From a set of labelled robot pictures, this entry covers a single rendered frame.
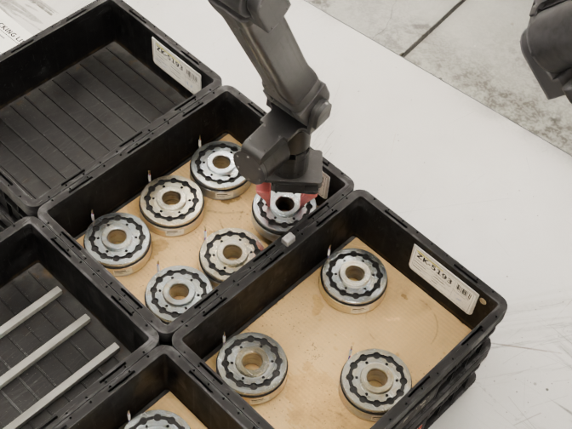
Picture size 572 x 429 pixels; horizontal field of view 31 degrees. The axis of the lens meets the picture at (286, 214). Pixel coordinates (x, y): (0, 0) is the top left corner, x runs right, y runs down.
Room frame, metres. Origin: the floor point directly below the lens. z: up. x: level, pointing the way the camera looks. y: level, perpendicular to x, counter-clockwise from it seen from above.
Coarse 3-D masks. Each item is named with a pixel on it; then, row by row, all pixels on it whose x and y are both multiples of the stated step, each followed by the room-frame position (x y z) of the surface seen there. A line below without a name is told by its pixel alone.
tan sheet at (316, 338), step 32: (416, 288) 0.90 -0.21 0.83; (256, 320) 0.81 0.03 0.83; (288, 320) 0.82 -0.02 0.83; (320, 320) 0.83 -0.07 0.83; (352, 320) 0.83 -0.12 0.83; (384, 320) 0.84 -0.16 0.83; (416, 320) 0.84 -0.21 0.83; (448, 320) 0.85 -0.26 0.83; (288, 352) 0.76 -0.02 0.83; (320, 352) 0.77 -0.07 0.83; (352, 352) 0.77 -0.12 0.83; (416, 352) 0.78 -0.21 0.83; (448, 352) 0.79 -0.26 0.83; (288, 384) 0.71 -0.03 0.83; (320, 384) 0.72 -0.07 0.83; (288, 416) 0.66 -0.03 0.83; (320, 416) 0.67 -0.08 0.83; (352, 416) 0.67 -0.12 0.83
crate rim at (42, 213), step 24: (216, 96) 1.17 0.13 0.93; (240, 96) 1.18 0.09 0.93; (144, 144) 1.06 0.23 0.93; (336, 168) 1.04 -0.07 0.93; (72, 192) 0.95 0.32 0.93; (336, 192) 1.00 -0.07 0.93; (48, 216) 0.90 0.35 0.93; (312, 216) 0.95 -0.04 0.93; (72, 240) 0.86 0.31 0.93; (96, 264) 0.82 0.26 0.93; (120, 288) 0.79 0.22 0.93; (216, 288) 0.80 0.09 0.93; (144, 312) 0.75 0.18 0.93; (192, 312) 0.76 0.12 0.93; (168, 336) 0.72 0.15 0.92
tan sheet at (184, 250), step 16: (240, 144) 1.16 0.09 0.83; (128, 208) 1.00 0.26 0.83; (208, 208) 1.02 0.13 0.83; (224, 208) 1.02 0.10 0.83; (240, 208) 1.02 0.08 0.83; (208, 224) 0.99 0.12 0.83; (224, 224) 0.99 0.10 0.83; (240, 224) 0.99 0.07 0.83; (80, 240) 0.93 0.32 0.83; (160, 240) 0.94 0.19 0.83; (176, 240) 0.95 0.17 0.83; (192, 240) 0.95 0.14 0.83; (160, 256) 0.91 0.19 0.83; (176, 256) 0.92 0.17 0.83; (192, 256) 0.92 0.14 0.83; (144, 272) 0.88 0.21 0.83; (128, 288) 0.85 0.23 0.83; (144, 288) 0.85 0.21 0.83; (144, 304) 0.82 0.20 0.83
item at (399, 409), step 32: (352, 192) 1.00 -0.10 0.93; (320, 224) 0.94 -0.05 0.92; (448, 256) 0.89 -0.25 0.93; (480, 288) 0.84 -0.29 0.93; (192, 320) 0.74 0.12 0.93; (192, 352) 0.69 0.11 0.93; (224, 384) 0.65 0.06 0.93; (416, 384) 0.68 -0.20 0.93; (256, 416) 0.61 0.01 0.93; (384, 416) 0.63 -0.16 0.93
